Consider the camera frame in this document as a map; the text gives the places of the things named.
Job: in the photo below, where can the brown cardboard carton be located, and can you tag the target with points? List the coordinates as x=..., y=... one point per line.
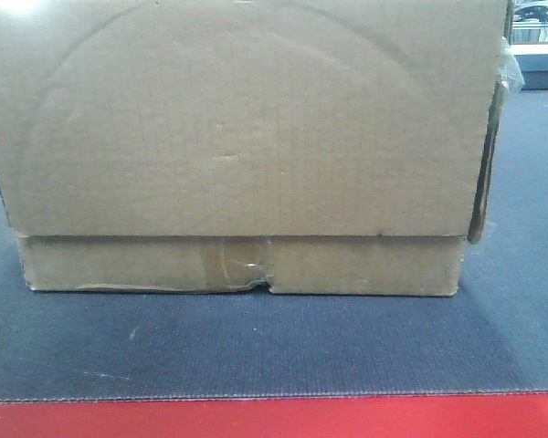
x=313, y=147

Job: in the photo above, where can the dark grey conveyor belt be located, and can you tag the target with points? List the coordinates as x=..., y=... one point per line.
x=492, y=336

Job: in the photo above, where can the red conveyor edge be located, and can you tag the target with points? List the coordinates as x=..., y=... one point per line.
x=504, y=415

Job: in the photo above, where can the dark conveyor side rail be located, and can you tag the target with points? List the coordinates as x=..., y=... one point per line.
x=533, y=61

